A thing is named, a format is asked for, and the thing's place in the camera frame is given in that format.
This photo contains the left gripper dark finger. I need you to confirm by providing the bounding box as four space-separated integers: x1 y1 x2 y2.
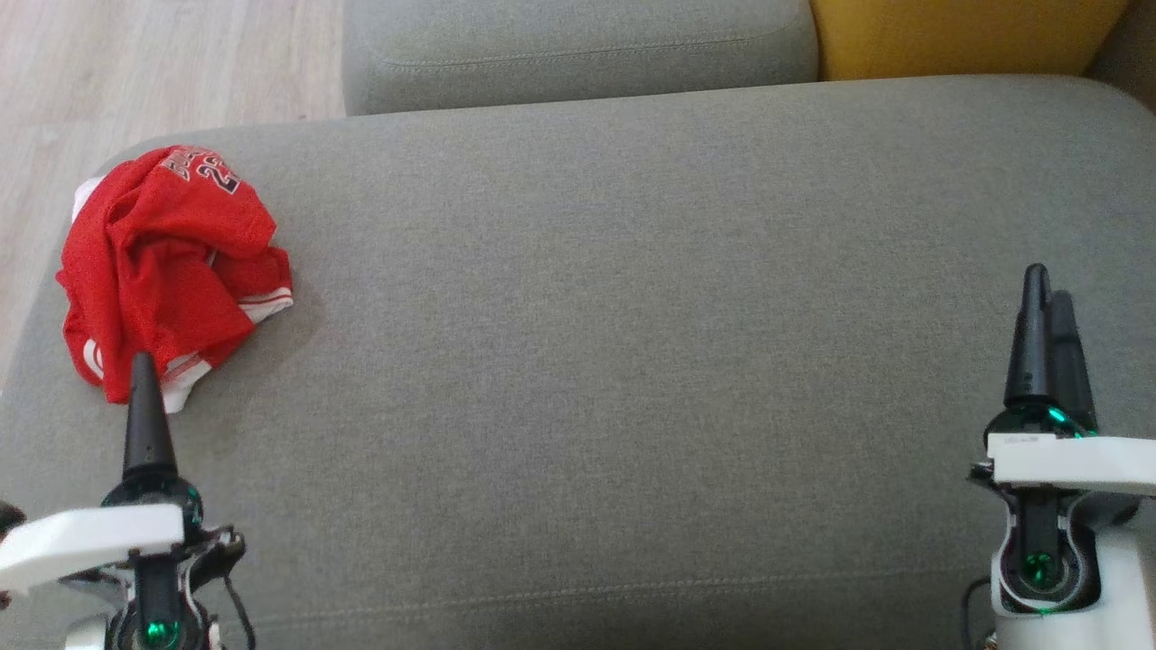
122 352 179 481

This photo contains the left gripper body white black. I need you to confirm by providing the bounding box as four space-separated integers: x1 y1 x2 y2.
0 474 247 592

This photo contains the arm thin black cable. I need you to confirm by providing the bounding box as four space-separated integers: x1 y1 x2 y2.
960 578 994 650
219 542 259 650

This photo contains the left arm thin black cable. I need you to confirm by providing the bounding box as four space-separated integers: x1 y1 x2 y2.
219 542 259 650

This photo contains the red Bulls basketball jersey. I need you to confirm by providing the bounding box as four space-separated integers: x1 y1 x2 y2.
99 144 295 414

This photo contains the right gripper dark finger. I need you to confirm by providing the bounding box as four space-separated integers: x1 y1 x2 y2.
1048 291 1100 432
1004 264 1054 407

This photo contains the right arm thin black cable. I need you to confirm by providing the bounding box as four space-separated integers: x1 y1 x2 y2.
960 578 994 650

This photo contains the large grey fabric ottoman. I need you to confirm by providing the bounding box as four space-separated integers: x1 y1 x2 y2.
0 74 1156 650

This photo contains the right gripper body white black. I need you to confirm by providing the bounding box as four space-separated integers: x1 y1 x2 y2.
968 402 1156 525

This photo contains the yellow sofa backrest cushion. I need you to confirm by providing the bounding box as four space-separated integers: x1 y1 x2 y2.
808 0 1134 82

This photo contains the grey sofa seat cushion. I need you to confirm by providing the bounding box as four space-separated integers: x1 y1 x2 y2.
341 0 821 116

